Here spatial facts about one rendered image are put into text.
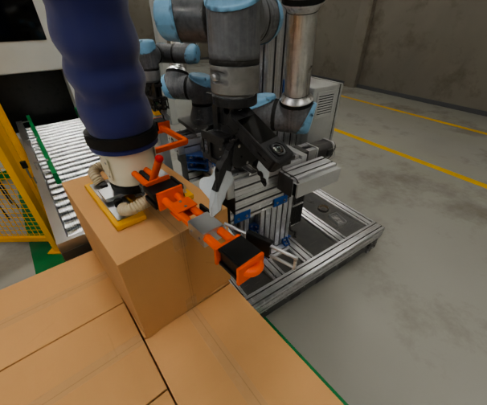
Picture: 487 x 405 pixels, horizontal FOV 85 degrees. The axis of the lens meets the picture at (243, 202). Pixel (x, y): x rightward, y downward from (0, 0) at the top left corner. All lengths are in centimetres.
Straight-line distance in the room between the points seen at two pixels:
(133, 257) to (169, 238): 12
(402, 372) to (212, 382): 110
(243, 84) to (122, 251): 62
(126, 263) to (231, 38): 65
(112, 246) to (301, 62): 79
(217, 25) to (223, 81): 7
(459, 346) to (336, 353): 70
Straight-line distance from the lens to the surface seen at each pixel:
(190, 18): 54
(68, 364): 121
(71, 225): 178
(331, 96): 148
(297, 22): 88
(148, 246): 85
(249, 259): 56
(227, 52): 40
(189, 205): 73
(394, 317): 199
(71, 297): 138
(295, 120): 99
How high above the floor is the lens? 151
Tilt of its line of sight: 36 degrees down
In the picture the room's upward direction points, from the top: straight up
